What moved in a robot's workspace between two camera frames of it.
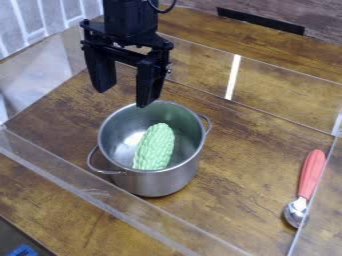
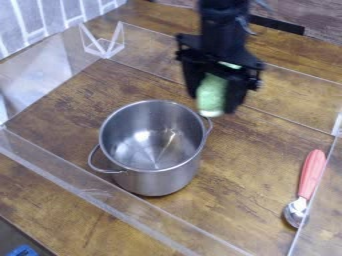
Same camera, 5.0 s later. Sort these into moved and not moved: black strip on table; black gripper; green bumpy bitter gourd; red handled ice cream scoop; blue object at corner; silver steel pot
Moved: black gripper; green bumpy bitter gourd
Not moved: blue object at corner; red handled ice cream scoop; black strip on table; silver steel pot
